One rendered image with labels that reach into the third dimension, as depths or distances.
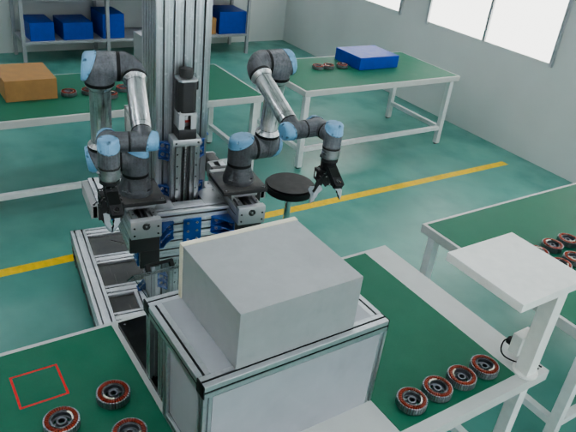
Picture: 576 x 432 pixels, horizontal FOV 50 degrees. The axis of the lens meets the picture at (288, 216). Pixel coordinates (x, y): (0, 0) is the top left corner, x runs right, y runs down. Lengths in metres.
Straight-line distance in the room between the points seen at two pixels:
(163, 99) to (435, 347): 1.60
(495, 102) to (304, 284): 5.49
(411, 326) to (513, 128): 4.54
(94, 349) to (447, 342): 1.40
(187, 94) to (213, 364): 1.36
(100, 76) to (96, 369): 1.10
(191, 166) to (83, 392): 1.19
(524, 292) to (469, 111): 5.21
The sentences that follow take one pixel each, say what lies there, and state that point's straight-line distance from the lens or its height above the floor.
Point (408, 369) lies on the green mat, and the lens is 2.50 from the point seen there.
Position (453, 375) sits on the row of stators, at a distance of 2.47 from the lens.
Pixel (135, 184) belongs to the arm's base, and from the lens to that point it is 2.79.
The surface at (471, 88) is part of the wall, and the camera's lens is 7.31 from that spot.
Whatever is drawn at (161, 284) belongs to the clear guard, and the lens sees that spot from 2.21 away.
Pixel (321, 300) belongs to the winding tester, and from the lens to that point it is 1.84.
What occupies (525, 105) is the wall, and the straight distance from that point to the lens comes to 6.89.
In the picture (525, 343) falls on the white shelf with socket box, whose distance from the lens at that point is 2.60.
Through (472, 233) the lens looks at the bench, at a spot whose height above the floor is 0.75.
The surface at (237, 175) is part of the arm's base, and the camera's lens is 2.93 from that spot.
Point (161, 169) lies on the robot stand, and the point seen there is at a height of 1.06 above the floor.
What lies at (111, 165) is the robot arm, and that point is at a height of 1.42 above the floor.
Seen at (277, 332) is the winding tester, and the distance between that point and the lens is 1.81.
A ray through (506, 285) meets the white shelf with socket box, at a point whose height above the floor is 1.20.
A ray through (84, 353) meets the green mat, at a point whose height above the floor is 0.75.
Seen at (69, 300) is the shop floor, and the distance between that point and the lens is 3.93.
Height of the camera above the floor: 2.37
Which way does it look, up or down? 29 degrees down
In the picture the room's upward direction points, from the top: 7 degrees clockwise
